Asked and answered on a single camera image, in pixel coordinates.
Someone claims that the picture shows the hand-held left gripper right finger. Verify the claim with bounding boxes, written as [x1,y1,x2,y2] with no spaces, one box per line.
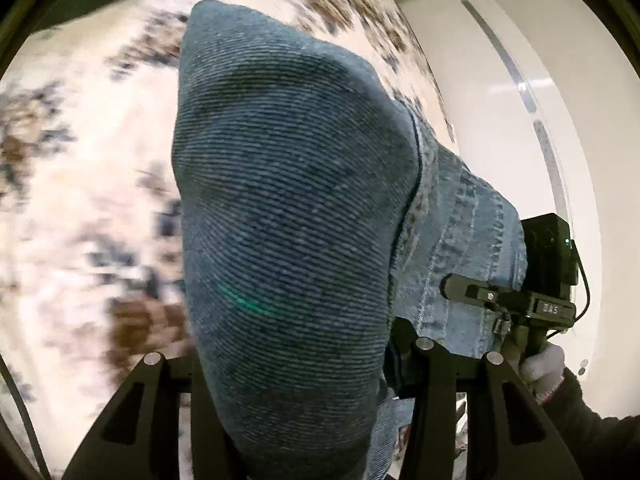
[381,319,584,480]

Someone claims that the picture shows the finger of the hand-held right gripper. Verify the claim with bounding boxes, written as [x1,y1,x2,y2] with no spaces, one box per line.
[440,274,507,312]

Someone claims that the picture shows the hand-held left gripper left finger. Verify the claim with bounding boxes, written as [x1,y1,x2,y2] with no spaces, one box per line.
[62,351,249,480]

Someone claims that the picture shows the blue jeans pants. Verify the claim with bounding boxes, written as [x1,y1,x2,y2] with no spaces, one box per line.
[172,0,531,480]

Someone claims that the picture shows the person's right forearm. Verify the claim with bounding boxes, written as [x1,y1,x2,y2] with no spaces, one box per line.
[539,367,640,480]

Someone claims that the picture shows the person's right hand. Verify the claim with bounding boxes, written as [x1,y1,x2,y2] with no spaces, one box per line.
[519,342,567,402]

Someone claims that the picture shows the white headboard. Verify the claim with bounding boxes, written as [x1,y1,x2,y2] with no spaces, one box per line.
[400,0,602,398]

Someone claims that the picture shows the floral bed sheet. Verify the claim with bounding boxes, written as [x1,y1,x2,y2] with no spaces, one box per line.
[0,0,457,480]

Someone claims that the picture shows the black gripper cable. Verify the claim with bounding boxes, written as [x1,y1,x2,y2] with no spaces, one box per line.
[569,239,592,322]

